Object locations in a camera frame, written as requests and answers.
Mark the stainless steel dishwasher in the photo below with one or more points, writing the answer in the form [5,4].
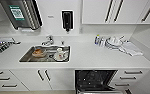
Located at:
[94,80]

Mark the small chrome sink pump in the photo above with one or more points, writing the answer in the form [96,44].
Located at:
[62,43]

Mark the white cup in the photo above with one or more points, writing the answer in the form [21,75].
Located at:
[59,54]

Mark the small dish soap bottle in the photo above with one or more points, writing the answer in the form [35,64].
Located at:
[97,40]

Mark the chrome sink faucet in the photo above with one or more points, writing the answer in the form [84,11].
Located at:
[48,40]

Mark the orange brown bowl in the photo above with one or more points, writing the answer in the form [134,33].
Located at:
[37,52]

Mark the white base cabinet two doors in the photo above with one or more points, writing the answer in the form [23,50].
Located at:
[42,79]

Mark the stainless steel sink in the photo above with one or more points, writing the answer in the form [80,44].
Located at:
[26,58]

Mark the white folded cloth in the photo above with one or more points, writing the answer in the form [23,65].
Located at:
[131,49]

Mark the steel paper towel dispenser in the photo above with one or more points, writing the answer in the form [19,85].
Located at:
[21,13]

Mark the cluttered dish drying rack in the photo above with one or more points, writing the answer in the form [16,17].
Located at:
[2,46]

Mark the white drawer stack narrow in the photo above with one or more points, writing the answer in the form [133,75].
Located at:
[6,80]

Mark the white wall outlet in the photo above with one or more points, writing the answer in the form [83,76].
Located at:
[81,30]

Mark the black wall soap dispenser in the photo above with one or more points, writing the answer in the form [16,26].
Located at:
[67,20]

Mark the small wall label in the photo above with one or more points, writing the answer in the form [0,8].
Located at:
[50,16]

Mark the white wall cabinet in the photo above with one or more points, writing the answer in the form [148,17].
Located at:
[121,10]

